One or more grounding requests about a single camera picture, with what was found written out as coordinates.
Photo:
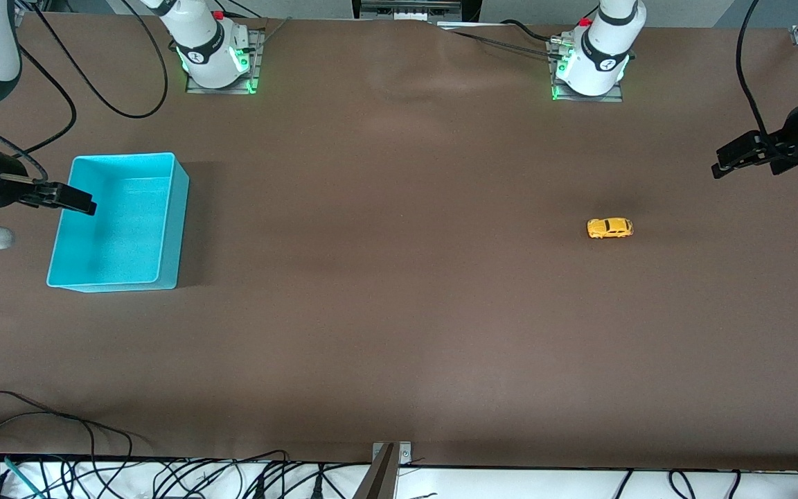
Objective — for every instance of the brown table cover sheet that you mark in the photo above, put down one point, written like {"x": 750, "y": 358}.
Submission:
{"x": 399, "y": 277}

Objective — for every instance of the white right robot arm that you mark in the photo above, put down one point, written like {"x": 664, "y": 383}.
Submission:
{"x": 205, "y": 52}

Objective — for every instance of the grey socket strip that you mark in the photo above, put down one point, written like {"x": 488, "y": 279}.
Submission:
{"x": 409, "y": 8}

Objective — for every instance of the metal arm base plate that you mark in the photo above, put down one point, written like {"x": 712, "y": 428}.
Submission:
{"x": 617, "y": 95}
{"x": 255, "y": 66}

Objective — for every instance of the yellow toy beetle car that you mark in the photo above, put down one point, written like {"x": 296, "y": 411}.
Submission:
{"x": 610, "y": 228}

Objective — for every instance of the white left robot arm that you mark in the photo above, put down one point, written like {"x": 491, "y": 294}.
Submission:
{"x": 603, "y": 55}

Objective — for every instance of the silver table edge bracket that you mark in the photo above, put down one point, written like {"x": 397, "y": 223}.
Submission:
{"x": 404, "y": 454}

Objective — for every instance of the dark camera stand post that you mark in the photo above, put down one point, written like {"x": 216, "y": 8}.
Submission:
{"x": 379, "y": 479}

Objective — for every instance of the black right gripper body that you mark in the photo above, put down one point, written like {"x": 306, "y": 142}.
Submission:
{"x": 5, "y": 181}

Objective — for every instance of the black power plug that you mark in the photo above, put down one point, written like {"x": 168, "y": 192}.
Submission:
{"x": 317, "y": 488}
{"x": 260, "y": 488}

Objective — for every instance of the turquoise plastic bin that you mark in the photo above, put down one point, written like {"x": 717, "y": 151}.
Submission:
{"x": 115, "y": 229}

